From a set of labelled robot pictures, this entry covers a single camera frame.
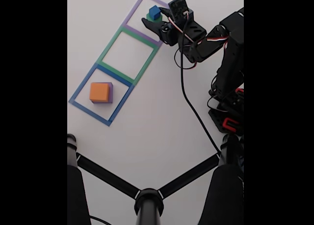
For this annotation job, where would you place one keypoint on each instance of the orange block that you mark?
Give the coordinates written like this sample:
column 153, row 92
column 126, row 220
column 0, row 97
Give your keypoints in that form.
column 99, row 92

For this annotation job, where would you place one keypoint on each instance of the green square frame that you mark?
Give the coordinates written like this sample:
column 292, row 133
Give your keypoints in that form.
column 111, row 45

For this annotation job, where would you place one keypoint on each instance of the blue square frame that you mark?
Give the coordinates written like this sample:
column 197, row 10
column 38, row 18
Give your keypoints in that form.
column 85, row 83

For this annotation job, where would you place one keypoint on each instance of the small blue cube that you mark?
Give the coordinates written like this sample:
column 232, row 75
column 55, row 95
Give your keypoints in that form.
column 154, row 12

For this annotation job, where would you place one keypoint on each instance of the purple square frame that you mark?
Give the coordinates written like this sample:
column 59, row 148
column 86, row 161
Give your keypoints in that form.
column 132, row 13

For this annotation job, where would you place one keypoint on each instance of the green cube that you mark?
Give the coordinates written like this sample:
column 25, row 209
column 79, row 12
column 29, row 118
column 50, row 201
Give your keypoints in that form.
column 149, row 17

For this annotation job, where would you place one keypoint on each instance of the purple block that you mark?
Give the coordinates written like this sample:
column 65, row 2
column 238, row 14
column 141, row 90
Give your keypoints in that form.
column 111, row 94

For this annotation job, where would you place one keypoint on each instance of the red table clamp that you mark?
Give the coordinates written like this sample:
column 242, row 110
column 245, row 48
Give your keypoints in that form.
column 225, row 123

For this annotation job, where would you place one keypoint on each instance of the black camera tripod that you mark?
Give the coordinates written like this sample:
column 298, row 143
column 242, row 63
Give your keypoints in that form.
column 148, row 205

